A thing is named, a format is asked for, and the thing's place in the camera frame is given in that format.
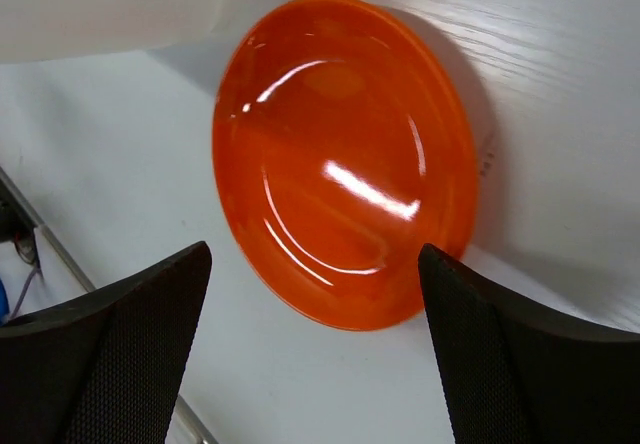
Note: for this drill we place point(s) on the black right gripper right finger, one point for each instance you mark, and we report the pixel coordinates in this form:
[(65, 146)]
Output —
[(516, 371)]

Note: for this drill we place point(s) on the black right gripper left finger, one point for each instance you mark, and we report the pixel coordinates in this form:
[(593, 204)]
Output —
[(105, 367)]

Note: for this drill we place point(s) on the orange plastic plate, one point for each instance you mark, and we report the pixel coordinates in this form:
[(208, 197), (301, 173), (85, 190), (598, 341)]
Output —
[(340, 147)]

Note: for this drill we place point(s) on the clear plastic bin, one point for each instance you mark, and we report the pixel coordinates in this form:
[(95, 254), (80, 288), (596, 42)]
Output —
[(34, 30)]

